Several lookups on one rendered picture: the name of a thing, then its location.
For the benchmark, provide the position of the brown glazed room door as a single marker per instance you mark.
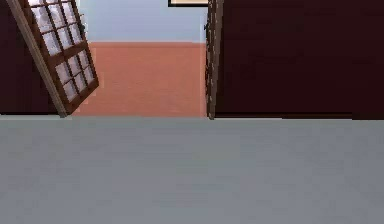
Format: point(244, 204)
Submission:
point(61, 59)

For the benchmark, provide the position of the black framed wall picture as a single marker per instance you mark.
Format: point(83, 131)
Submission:
point(188, 2)

